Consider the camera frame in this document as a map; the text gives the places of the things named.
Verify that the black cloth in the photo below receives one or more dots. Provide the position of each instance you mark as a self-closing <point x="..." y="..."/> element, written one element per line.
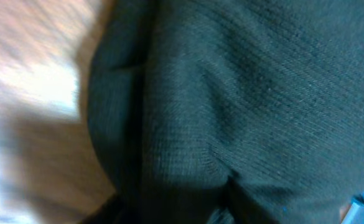
<point x="184" y="94"/>

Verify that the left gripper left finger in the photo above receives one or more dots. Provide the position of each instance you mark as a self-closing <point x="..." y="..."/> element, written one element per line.
<point x="113" y="211"/>

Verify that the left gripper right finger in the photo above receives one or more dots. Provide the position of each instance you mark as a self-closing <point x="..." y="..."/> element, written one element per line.
<point x="242" y="207"/>

